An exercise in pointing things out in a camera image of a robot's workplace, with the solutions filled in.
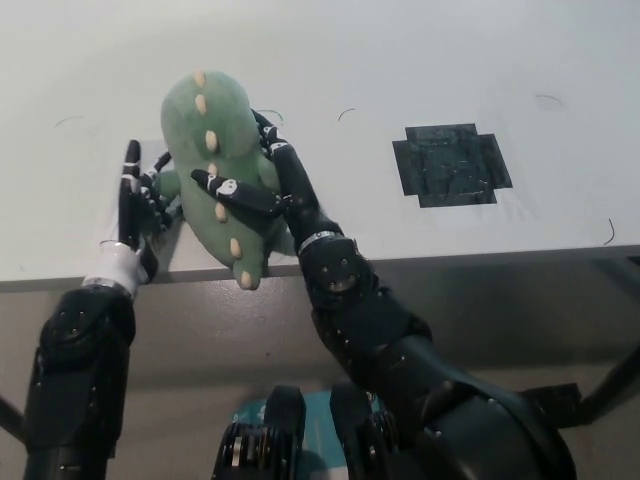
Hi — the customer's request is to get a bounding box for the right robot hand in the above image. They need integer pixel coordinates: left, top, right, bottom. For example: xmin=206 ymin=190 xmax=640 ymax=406
xmin=190 ymin=107 xmax=346 ymax=254

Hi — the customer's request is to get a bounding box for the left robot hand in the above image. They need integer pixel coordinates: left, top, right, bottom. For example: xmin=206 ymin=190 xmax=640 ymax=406
xmin=84 ymin=139 xmax=176 ymax=301

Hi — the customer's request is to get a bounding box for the green plush dinosaur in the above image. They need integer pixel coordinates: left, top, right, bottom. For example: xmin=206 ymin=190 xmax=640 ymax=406
xmin=152 ymin=69 xmax=296 ymax=291

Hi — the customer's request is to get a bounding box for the black and teal robot torso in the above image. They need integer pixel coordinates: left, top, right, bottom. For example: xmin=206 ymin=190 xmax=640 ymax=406
xmin=212 ymin=382 xmax=426 ymax=480

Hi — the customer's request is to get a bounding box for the black floor tape patch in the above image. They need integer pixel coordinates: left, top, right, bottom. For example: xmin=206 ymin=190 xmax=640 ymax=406
xmin=519 ymin=382 xmax=582 ymax=430

